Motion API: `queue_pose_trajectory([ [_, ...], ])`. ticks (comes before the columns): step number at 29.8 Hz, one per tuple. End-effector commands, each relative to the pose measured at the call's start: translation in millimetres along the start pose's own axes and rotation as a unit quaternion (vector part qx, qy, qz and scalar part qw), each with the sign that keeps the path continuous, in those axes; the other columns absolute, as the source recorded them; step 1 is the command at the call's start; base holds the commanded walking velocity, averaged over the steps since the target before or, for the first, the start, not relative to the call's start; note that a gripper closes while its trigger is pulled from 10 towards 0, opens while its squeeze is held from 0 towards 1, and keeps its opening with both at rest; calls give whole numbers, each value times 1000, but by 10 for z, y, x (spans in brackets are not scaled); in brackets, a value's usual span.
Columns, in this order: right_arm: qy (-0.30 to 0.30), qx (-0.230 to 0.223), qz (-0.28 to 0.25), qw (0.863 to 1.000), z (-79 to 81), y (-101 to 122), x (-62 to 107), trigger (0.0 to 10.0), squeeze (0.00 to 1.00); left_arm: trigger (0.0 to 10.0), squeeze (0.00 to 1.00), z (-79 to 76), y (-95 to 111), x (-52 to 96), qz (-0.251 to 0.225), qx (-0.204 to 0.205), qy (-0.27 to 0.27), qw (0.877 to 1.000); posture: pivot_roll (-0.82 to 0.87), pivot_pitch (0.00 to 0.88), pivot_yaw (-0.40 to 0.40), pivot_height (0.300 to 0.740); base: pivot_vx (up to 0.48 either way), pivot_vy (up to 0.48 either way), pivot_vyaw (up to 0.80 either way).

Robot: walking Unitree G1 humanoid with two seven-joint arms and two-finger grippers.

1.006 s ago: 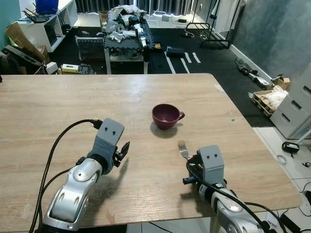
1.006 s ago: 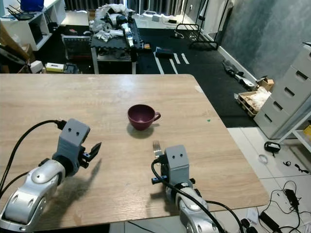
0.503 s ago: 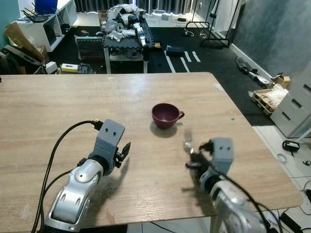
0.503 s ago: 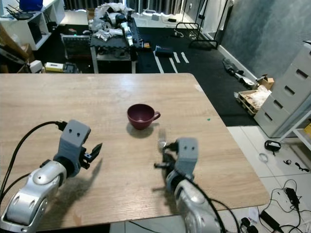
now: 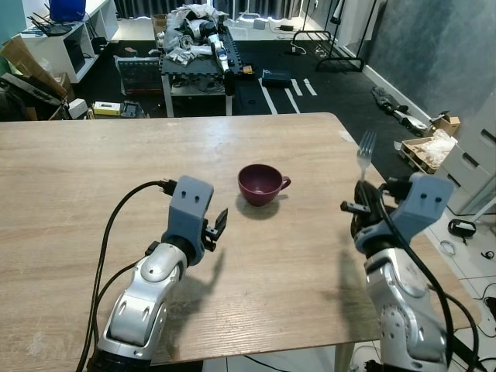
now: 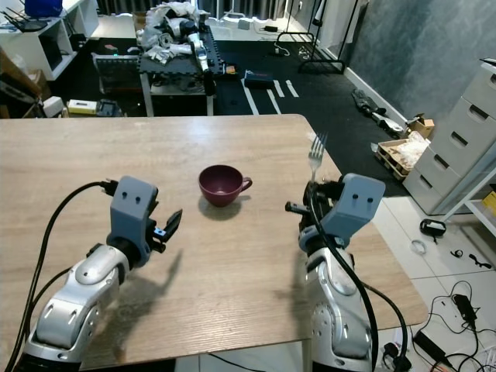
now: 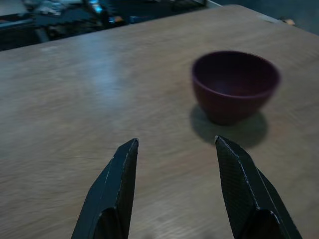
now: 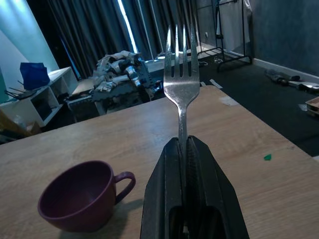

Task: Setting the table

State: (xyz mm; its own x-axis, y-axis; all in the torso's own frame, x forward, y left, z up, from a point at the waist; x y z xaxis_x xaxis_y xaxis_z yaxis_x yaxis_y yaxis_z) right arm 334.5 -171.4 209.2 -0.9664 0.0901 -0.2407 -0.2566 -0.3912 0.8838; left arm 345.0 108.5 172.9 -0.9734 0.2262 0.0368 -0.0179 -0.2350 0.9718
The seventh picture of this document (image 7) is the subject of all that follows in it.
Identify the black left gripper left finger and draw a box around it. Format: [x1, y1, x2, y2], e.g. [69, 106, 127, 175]
[71, 138, 140, 239]

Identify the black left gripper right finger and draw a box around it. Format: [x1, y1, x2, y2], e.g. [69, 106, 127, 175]
[215, 135, 303, 239]

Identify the dark red bowl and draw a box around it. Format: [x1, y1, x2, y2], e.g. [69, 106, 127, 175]
[191, 50, 282, 125]

